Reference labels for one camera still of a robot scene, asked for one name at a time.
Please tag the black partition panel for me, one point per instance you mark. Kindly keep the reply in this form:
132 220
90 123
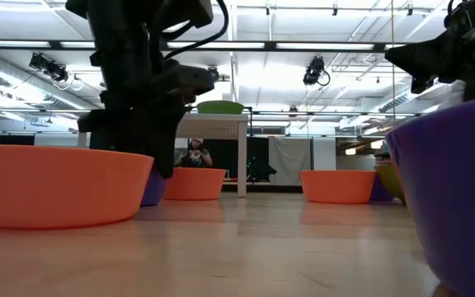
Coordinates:
10 139

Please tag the person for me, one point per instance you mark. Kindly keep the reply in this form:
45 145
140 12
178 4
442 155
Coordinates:
194 156

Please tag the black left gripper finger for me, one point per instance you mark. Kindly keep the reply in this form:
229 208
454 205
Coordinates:
167 144
122 140

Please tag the black stand with pole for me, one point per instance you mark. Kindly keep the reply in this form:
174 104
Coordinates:
260 171

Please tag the black backdrop panel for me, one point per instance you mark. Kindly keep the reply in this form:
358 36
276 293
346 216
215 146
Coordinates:
227 154

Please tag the cluttered background shelf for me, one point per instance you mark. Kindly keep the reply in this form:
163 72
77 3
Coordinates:
382 158

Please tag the green plastic mini bowl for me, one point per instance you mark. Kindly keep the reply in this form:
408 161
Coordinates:
390 181
221 108

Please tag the grey hanging cloth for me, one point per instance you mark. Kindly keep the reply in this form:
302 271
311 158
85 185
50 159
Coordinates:
289 161

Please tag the round black ceiling spotlight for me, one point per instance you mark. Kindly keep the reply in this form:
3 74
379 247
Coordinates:
214 73

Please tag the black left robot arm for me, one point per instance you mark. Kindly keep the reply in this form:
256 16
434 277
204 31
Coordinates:
114 29

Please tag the orange plastic mini bowl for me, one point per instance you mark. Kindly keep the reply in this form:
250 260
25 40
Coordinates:
336 187
196 183
56 185

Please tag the small black ceiling lamp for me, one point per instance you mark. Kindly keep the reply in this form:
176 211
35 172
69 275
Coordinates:
293 110

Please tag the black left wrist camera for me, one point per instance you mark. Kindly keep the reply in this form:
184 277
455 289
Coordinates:
188 82

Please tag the purple plastic mini bowl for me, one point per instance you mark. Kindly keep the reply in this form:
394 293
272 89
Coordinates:
380 194
460 198
155 190

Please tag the black overhead frame beam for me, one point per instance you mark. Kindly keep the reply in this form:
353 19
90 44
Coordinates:
270 45

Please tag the white table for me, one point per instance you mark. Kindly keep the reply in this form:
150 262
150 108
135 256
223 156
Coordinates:
217 123

